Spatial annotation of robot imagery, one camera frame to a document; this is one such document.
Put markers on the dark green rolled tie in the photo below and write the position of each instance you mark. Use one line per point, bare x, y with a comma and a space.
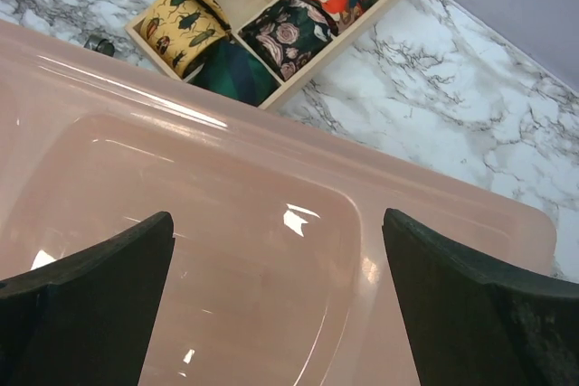
233, 72

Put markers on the dark rose print rolled tie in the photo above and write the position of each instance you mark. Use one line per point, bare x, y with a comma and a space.
288, 35

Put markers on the yellow beetle print rolled tie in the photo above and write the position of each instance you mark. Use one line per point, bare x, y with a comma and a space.
182, 32

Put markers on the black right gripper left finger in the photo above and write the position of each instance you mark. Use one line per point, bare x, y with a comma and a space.
87, 319

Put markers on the pink plastic storage box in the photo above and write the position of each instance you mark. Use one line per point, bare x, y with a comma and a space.
279, 275

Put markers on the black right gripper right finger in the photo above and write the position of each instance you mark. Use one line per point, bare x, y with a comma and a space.
472, 319

